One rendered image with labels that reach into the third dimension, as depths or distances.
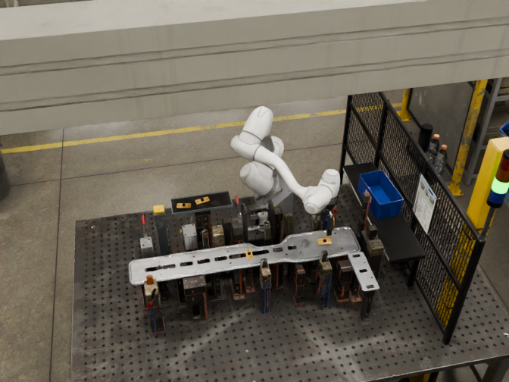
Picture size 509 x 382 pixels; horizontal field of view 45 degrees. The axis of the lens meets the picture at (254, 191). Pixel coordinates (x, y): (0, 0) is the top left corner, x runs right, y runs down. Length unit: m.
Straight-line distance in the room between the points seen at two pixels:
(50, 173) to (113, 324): 2.60
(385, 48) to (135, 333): 3.15
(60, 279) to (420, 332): 2.78
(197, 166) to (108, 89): 5.19
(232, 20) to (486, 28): 0.30
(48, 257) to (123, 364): 1.87
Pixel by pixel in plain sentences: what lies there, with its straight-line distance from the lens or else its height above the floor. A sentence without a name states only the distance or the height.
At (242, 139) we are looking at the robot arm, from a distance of 3.55.
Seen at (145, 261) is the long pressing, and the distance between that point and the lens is 3.65.
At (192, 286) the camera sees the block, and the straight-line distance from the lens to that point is 3.46.
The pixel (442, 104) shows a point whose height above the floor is 0.62.
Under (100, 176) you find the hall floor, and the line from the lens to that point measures 5.90.
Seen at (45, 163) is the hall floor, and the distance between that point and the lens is 6.21.
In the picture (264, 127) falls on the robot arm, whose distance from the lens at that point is 3.57.
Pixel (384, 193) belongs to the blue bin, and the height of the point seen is 1.03.
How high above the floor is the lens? 3.67
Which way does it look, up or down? 41 degrees down
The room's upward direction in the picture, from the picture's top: straight up
